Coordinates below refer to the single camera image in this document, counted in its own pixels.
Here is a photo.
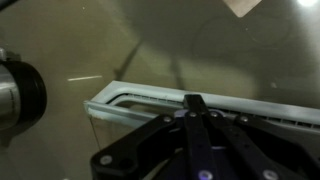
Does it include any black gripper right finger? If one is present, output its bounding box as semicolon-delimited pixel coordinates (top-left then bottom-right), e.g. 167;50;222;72
205;111;320;180

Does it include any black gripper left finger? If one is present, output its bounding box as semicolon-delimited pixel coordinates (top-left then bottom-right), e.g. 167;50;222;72
89;94;218;180

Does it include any toaster oven glass door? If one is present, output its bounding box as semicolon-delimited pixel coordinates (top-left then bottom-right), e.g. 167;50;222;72
83;79;320;135

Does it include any steel electric kettle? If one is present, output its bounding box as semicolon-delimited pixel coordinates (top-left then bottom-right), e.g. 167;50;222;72
0;48;48;148

